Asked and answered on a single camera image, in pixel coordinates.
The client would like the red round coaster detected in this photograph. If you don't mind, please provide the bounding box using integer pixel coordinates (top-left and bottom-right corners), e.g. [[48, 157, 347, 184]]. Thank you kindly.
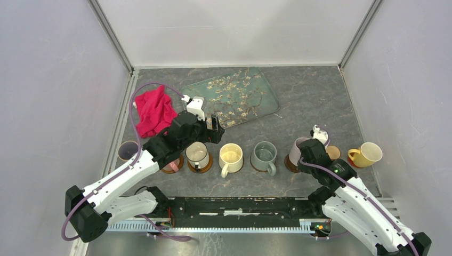
[[347, 157, 358, 168]]

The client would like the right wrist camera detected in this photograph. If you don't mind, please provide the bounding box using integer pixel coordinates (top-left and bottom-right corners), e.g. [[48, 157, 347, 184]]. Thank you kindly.
[[310, 125, 330, 147]]

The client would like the small orange cup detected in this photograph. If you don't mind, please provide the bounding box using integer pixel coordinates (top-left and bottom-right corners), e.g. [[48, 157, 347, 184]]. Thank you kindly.
[[326, 145, 341, 161]]

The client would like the cream mug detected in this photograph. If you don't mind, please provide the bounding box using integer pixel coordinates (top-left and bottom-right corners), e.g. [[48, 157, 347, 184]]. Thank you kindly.
[[219, 143, 244, 178]]

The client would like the lilac mug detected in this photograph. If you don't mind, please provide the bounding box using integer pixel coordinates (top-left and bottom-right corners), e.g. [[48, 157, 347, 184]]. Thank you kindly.
[[288, 137, 310, 166]]

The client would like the pink mug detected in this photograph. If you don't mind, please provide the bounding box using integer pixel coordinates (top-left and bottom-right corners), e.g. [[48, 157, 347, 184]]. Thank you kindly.
[[162, 159, 180, 173]]

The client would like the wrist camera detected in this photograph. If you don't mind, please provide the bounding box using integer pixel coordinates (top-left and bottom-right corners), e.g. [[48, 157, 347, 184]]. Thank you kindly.
[[181, 95, 206, 121], [310, 125, 330, 147]]

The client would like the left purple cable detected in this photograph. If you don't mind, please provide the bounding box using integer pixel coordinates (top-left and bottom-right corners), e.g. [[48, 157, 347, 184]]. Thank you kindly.
[[61, 82, 190, 242]]

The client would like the dark walnut coaster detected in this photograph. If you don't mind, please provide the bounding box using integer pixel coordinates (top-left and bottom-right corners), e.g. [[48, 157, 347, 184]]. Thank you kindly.
[[284, 155, 300, 173]]

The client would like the yellow mug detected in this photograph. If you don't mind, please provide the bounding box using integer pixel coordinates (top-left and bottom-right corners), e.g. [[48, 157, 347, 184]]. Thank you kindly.
[[348, 142, 383, 168]]

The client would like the beige pink-handled mug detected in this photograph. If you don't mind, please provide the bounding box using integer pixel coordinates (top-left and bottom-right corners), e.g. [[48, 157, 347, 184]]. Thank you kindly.
[[117, 141, 139, 161]]

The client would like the wooden coaster three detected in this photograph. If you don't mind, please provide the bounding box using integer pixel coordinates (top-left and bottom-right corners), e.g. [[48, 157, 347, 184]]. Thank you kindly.
[[161, 154, 184, 174]]

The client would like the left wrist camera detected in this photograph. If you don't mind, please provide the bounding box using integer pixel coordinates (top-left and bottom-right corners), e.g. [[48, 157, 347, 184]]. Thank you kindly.
[[181, 95, 206, 121]]

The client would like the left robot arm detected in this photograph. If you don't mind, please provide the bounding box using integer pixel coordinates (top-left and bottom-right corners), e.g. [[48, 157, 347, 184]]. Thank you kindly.
[[61, 110, 224, 243]]

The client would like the red cloth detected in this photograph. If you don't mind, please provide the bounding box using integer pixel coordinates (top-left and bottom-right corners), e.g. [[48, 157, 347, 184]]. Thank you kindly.
[[134, 85, 177, 139]]

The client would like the white black-rimmed mug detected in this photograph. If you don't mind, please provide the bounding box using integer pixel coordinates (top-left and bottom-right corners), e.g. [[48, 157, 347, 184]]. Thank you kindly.
[[185, 142, 209, 161]]

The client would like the green mug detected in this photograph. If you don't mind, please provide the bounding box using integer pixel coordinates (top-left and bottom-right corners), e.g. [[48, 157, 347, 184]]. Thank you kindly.
[[250, 141, 277, 176]]

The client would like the wooden coaster one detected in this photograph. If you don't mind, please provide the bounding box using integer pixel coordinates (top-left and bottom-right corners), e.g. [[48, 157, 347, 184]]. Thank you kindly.
[[187, 153, 213, 173]]

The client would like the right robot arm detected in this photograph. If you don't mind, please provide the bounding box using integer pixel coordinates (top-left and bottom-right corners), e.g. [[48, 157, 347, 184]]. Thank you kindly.
[[297, 139, 432, 255]]

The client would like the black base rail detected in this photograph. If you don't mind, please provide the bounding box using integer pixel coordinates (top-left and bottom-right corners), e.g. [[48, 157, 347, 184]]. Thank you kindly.
[[134, 196, 344, 229]]

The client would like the floral serving tray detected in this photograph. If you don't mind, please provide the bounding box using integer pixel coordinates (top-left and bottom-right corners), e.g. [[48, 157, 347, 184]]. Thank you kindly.
[[181, 67, 280, 129]]

